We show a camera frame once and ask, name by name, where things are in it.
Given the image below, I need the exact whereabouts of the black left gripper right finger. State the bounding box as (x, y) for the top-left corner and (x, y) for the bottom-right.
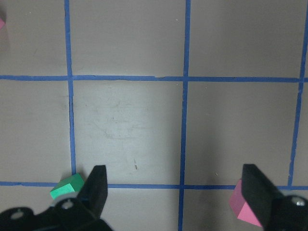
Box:
(242, 164), (284, 228)

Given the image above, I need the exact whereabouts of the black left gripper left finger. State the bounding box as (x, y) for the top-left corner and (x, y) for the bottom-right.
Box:
(77, 165), (108, 218)

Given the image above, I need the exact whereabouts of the green foam cube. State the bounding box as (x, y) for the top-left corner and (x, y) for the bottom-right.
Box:
(50, 173), (84, 199)

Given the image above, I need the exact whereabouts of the pink foam cube centre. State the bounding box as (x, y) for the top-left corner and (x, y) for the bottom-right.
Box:
(229, 179), (262, 227)

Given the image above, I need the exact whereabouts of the pink foam cube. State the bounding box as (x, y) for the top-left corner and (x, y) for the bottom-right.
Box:
(0, 18), (5, 29)
(229, 179), (262, 227)

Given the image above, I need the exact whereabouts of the pink foam cube near left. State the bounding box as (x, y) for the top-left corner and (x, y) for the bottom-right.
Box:
(0, 18), (5, 29)

